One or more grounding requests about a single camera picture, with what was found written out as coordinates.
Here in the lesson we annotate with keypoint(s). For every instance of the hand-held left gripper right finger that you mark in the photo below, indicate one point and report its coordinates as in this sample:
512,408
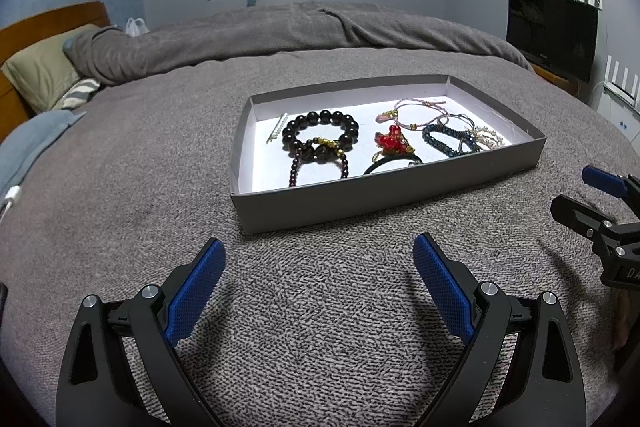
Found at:
442,292

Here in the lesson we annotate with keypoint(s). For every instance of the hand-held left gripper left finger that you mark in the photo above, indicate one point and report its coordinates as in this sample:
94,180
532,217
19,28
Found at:
192,297

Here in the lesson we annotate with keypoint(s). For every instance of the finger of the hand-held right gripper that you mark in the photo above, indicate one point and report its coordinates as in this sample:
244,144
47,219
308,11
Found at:
602,179
575,212

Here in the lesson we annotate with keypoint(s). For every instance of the grey cardboard tray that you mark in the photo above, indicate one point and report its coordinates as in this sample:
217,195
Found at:
350,212

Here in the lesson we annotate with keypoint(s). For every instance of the person's right hand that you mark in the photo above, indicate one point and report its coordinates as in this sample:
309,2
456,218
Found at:
621,322

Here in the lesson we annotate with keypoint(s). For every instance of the white cabinet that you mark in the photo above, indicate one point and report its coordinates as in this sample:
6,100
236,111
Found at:
620,117

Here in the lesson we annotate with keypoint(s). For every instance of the white router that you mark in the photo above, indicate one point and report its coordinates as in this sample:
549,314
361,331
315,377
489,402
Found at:
622,84

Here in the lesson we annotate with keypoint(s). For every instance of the wooden television stand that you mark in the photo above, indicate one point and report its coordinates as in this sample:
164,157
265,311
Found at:
555,79

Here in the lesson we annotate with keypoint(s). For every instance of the grey woven bedspread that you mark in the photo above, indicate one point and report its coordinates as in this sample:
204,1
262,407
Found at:
325,307

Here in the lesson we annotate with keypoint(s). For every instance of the black television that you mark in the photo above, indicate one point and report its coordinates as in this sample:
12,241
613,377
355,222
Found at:
550,32

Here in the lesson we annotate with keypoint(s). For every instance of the pearl hair clip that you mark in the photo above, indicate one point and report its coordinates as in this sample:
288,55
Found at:
279,126

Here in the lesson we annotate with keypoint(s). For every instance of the white charger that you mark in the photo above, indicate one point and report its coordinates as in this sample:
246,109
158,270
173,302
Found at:
11,197

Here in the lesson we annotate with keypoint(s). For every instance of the light blue cloth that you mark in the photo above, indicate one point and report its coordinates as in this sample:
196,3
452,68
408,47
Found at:
35,142

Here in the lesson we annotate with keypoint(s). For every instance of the striped pillow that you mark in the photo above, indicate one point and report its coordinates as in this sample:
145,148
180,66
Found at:
80,93

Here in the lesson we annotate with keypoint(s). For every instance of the white plastic bag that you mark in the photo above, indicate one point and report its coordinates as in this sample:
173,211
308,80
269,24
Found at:
136,28

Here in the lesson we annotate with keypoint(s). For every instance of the olive green pillow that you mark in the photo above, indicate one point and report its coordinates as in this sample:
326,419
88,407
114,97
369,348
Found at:
40,67

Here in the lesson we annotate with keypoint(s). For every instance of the grey folded duvet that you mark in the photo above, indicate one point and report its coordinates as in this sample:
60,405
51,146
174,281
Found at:
300,27

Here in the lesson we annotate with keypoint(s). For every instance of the wooden headboard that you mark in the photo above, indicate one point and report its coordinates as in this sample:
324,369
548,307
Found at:
45,17

